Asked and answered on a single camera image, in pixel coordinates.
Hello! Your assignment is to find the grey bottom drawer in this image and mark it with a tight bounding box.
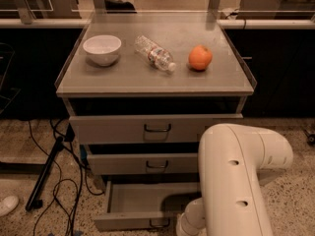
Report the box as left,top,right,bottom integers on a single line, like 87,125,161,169
94,181,201,231

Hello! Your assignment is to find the black floor cable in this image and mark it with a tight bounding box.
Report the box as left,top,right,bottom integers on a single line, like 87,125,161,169
28,118,102,236

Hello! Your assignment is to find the white ceramic bowl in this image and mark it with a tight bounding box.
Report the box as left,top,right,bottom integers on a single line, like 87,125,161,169
83,34,122,66

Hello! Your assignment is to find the black floor stand bar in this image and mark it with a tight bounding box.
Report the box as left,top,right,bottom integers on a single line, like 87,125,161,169
25,137,63,211

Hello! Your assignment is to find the orange fruit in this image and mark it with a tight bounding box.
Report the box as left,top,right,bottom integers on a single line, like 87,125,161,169
188,44,213,71

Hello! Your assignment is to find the white horizontal rail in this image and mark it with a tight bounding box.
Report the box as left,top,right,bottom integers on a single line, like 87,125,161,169
0,18,315,30

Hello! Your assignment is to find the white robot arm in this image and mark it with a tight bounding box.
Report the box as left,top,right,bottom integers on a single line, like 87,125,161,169
176,124,293,236

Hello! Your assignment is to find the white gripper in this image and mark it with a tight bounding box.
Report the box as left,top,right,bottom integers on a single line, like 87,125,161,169
176,213,197,236

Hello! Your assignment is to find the white shoe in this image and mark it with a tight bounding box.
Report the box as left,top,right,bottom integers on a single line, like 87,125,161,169
0,196,19,217

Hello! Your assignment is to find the clear plastic water bottle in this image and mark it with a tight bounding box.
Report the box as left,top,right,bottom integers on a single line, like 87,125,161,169
134,35,176,74

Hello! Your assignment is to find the black caster wheel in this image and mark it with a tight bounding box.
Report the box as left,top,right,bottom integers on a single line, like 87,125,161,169
303,130,315,146

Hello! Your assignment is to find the grey top drawer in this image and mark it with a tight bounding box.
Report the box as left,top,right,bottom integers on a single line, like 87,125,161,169
64,96,246,145

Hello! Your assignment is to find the grey middle drawer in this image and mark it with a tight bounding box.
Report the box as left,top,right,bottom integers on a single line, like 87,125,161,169
85,143,199,175

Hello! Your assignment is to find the grey drawer cabinet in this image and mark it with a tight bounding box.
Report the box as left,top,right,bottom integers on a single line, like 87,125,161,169
54,11,257,185

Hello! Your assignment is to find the grey drawer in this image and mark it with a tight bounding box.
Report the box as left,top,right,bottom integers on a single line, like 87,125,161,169
85,143,199,175
94,181,201,231
64,96,246,145

